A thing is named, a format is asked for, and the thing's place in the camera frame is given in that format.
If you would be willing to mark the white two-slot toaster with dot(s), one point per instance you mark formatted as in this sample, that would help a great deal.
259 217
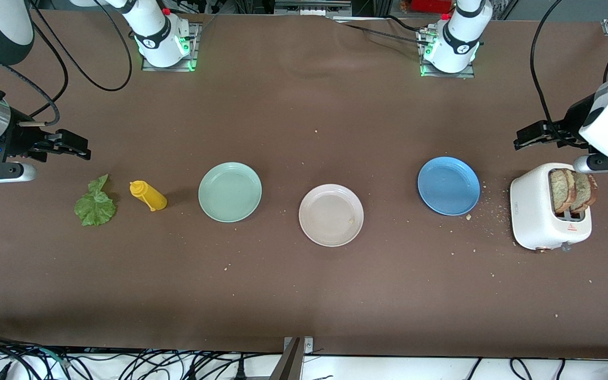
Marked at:
531 211

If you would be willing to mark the blue plate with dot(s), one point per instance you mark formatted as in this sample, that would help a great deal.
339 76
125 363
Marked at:
449 186

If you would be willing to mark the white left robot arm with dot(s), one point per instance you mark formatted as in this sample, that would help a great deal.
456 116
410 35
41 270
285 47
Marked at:
459 47

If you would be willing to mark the green lettuce leaf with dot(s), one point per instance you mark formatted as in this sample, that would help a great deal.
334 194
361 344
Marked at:
95 208

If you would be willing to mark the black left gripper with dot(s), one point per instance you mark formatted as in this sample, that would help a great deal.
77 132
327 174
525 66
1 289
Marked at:
571 123

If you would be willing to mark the yellow mustard squeeze bottle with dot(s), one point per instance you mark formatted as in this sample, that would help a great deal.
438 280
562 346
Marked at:
151 196

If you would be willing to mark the beige plate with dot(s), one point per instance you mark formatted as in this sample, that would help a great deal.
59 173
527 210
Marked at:
330 216

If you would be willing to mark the brown bread slice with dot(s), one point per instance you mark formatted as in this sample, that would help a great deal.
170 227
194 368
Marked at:
560 190
588 192

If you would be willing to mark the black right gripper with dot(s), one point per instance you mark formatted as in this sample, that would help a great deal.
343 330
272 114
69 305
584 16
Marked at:
19 140

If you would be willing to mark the metal table edge bracket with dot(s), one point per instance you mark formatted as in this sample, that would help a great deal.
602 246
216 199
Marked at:
308 345

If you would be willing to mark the mint green plate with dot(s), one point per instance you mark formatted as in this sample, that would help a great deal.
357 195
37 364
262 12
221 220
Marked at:
230 192

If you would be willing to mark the red box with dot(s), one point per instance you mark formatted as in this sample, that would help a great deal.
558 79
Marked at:
430 5

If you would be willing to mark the grey metal rail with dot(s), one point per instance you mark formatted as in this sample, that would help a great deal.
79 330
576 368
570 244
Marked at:
312 8

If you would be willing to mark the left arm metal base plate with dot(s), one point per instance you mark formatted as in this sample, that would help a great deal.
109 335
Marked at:
467 75

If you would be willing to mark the grey metal strut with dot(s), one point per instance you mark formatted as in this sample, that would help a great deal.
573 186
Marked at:
288 367

